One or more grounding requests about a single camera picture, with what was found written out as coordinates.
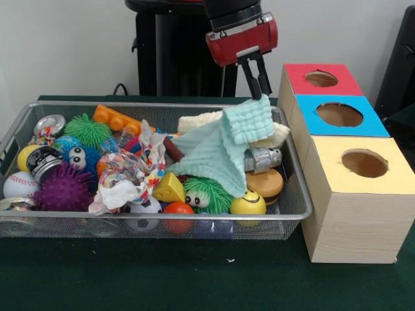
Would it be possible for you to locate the cream waffle cloth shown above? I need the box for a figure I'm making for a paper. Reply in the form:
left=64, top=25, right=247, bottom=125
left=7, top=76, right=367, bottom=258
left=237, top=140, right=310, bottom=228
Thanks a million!
left=177, top=111, right=291, bottom=148

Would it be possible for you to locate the yellow cheese wedge toy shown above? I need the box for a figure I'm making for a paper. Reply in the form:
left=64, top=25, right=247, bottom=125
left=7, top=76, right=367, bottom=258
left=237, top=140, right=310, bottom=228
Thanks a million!
left=152, top=172, right=185, bottom=203

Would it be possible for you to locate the purple spiky ball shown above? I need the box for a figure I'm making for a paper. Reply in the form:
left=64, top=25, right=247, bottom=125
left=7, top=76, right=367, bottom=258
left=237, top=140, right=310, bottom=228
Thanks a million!
left=34, top=163, right=98, bottom=212

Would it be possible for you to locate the metal mesh bin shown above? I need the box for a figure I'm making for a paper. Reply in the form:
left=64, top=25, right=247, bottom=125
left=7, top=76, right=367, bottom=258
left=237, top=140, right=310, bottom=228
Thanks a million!
left=0, top=100, right=314, bottom=241

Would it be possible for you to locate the green spiky ball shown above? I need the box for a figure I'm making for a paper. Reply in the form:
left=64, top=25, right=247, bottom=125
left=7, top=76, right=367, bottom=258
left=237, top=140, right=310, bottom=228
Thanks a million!
left=63, top=113, right=113, bottom=150

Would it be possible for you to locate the dark green table cloth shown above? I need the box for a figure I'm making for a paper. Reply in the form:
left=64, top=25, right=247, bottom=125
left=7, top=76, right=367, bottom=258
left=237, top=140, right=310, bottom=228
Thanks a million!
left=0, top=94, right=415, bottom=311

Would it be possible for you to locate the wooden box with three holes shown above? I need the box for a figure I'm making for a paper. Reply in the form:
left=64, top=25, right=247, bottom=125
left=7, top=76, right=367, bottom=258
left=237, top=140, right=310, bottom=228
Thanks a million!
left=277, top=63, right=415, bottom=265

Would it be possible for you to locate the silver toy camera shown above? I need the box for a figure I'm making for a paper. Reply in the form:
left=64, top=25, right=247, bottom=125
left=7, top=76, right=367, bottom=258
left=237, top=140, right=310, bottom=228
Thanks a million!
left=244, top=147, right=283, bottom=174

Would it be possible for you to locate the colourful polka dot cloth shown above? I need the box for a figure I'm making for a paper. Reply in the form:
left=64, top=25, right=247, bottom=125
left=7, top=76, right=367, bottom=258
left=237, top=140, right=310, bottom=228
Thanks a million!
left=88, top=119, right=168, bottom=216

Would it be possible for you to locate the blue spiky toy with eyes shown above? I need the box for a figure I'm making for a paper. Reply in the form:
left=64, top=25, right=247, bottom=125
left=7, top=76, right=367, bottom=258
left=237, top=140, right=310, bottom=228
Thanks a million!
left=63, top=145, right=102, bottom=174

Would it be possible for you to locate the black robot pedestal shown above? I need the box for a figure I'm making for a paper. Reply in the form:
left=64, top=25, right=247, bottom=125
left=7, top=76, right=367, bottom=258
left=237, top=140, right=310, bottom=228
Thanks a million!
left=124, top=0, right=241, bottom=97

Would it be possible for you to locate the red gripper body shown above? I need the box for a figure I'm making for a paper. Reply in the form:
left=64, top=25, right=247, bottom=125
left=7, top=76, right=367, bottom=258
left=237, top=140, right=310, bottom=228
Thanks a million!
left=206, top=12, right=279, bottom=68

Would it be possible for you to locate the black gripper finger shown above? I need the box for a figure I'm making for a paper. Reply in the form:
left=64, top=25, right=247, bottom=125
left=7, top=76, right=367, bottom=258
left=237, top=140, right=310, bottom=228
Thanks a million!
left=255, top=55, right=272, bottom=97
left=239, top=60, right=262, bottom=100

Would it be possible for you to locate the green spiky toy with eyes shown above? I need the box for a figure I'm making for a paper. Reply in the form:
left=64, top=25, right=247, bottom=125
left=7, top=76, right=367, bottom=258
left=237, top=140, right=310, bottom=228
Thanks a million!
left=183, top=177, right=234, bottom=214

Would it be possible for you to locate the mint green waffle cloth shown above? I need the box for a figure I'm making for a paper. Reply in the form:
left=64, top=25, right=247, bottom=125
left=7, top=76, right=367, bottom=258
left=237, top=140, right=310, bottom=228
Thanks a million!
left=165, top=93, right=276, bottom=198

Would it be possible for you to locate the yellow smiley ball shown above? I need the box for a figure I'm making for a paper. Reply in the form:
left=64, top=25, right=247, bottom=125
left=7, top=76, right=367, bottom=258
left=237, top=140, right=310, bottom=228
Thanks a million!
left=230, top=190, right=267, bottom=215

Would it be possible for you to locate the black metal stand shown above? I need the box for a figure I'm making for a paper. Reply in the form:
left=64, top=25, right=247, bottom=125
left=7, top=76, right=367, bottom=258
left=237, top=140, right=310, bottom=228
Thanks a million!
left=374, top=5, right=415, bottom=130

